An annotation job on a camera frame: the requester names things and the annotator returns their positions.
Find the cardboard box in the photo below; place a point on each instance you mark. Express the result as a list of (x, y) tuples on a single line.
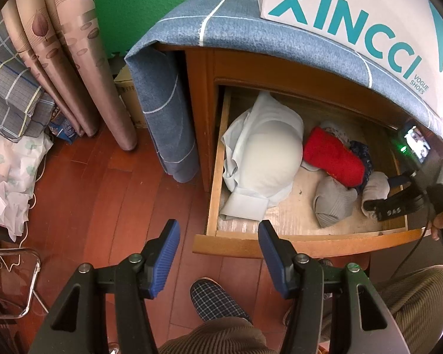
[(129, 96)]

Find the pale blue white garment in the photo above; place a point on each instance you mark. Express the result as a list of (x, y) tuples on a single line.
[(243, 199)]

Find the grey plaid cloth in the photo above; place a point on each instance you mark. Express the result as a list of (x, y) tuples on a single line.
[(7, 92)]

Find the person's right leg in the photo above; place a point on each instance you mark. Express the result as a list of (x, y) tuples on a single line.
[(409, 302)]

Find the wooden drawer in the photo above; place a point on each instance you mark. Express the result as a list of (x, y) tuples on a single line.
[(280, 243)]

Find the person's right plaid slipper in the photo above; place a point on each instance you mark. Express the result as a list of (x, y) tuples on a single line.
[(325, 261)]

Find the white shoe box teal print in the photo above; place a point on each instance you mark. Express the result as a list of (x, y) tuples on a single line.
[(354, 7)]

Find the white green-print plastic bag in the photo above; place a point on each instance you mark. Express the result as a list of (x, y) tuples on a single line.
[(7, 166)]

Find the pale grey sock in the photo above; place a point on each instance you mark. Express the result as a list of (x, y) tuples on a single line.
[(374, 188)]

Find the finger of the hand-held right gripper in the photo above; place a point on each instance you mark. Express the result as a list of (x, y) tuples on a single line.
[(391, 208), (400, 180)]

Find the grey ribbed sock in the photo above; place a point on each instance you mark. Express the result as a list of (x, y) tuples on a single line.
[(332, 202)]

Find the person's leg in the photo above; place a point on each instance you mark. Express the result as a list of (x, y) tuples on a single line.
[(409, 302), (214, 335)]

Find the white floral underwear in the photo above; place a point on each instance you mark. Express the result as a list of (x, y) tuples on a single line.
[(336, 129)]

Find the beige padded bra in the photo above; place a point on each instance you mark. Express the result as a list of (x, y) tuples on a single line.
[(273, 162)]

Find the beige leaf-print curtain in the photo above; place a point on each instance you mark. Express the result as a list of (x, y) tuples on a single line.
[(77, 44)]

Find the person's left leg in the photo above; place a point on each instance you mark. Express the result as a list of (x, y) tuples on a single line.
[(214, 335)]

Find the person's left plaid slipper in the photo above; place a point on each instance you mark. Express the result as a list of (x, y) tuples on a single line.
[(221, 298)]

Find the navy patterned underwear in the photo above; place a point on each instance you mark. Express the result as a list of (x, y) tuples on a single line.
[(361, 155)]

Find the wooden nightstand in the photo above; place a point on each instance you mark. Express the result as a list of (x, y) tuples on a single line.
[(203, 118)]

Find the red knitted underwear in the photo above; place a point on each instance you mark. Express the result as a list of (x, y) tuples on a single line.
[(332, 158)]

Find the blue checked cloth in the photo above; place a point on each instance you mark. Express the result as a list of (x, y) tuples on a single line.
[(243, 25)]

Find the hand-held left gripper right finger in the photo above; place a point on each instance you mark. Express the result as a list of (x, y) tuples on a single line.
[(275, 261)]

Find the blue snack packet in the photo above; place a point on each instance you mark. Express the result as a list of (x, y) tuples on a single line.
[(62, 129)]

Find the metal chair frame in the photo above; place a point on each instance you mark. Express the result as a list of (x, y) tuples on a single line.
[(11, 252)]

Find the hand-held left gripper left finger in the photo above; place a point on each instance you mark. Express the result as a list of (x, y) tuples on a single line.
[(164, 258)]

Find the person's plaid slipper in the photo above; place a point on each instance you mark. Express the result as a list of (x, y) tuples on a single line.
[(325, 261), (221, 298)]

